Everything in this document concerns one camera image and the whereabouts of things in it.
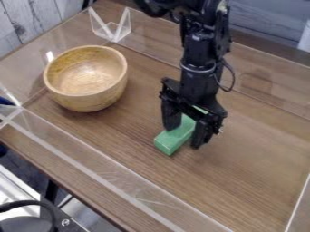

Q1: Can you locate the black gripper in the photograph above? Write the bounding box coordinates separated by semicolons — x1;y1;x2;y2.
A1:
160;63;227;149

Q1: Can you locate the white object at right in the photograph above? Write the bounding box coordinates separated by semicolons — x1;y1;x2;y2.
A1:
298;20;310;53

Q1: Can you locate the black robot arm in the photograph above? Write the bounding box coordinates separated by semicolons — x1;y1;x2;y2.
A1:
134;0;234;149

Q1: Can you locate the blue object at left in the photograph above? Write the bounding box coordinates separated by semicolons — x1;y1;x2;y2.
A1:
0;96;16;106

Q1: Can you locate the green rectangular block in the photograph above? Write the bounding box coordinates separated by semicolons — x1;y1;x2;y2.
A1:
154;112;196;156

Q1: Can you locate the light wooden bowl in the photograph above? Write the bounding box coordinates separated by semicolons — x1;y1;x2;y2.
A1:
43;45;128;112

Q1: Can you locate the grey metal bracket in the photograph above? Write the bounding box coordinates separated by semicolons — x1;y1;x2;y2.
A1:
53;208;89;232

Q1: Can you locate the black table leg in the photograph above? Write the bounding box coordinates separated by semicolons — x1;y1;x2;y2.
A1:
45;180;59;204

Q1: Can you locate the black cable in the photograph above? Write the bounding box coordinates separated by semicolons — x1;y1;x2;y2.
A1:
0;198;61;232

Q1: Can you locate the clear acrylic corner bracket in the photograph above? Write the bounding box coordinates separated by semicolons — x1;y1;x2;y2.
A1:
87;7;131;43

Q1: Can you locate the clear acrylic front barrier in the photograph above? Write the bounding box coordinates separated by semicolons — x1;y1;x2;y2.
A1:
0;95;232;232

